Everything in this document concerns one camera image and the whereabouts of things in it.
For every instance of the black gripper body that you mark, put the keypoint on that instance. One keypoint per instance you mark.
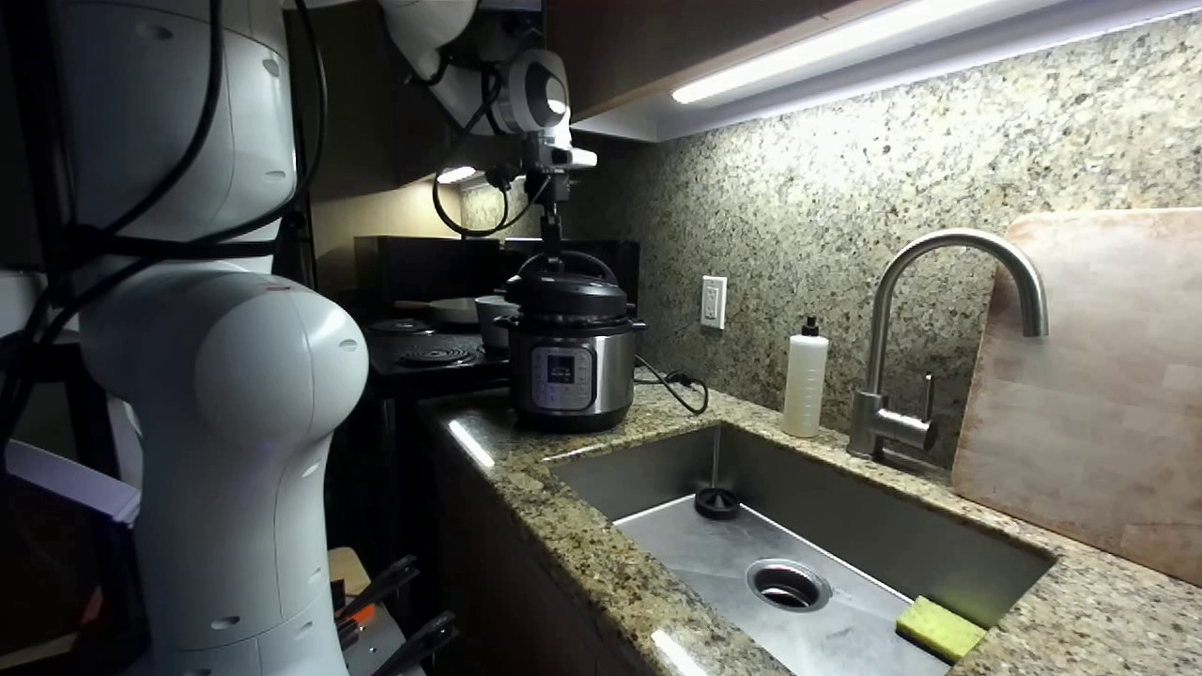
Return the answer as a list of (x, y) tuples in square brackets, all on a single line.
[(549, 197)]

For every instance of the black rice cooker lid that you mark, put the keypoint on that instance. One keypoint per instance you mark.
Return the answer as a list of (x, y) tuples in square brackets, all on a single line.
[(570, 295)]

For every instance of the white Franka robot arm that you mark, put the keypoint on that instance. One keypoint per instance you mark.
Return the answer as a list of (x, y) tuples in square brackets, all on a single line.
[(226, 378)]

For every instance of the stainless steel rice cooker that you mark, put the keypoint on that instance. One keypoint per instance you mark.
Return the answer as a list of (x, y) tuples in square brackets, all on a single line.
[(578, 378)]

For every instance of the black sink drain stopper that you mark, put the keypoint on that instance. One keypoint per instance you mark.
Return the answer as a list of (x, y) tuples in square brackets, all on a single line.
[(717, 502)]

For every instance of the stainless steel sink basin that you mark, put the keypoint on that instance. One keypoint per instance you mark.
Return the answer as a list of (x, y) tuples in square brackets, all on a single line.
[(800, 539)]

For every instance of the dark frying pan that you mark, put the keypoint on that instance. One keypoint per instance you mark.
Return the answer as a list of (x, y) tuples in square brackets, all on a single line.
[(426, 341)]

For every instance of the black stove top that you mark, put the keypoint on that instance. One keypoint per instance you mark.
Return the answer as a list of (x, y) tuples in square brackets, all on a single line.
[(434, 358)]

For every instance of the white soap bottle black cap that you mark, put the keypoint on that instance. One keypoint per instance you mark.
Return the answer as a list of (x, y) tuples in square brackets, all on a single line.
[(804, 381)]

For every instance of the brushed steel gooseneck faucet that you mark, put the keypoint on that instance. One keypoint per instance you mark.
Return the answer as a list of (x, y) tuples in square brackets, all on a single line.
[(888, 325)]

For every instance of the under-cabinet light strip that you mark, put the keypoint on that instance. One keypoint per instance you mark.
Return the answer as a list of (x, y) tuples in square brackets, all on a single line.
[(878, 41)]

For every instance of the yellow sponge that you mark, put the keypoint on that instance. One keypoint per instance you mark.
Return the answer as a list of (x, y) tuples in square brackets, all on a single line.
[(942, 629)]

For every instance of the wooden cutting board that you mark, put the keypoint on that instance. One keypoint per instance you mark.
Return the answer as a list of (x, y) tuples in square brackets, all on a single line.
[(1102, 400)]

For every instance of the white wall outlet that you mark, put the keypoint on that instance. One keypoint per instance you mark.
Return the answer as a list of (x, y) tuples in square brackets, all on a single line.
[(717, 300)]

